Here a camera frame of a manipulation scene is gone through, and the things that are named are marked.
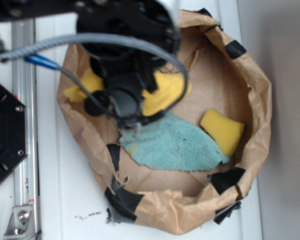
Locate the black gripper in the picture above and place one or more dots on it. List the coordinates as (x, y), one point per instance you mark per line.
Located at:
(124, 81)

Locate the yellow cloth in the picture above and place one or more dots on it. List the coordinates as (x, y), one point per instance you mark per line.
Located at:
(169, 89)

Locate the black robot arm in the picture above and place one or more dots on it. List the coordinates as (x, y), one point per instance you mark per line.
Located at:
(127, 41)

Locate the teal terry cloth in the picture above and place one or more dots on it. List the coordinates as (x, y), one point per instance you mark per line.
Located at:
(173, 144)

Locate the yellow sponge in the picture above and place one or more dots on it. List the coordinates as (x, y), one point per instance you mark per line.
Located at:
(227, 133)

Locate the white tray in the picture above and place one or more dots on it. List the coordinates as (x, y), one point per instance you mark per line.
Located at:
(72, 205)

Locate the brown paper bag basket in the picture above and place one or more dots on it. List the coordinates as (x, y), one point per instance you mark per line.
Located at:
(224, 77)

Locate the aluminium extrusion rail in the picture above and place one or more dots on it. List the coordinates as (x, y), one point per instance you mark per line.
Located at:
(26, 174)

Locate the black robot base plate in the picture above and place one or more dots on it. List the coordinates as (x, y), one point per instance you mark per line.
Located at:
(13, 142)

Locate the metal corner bracket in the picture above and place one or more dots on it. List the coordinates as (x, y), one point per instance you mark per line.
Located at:
(21, 225)

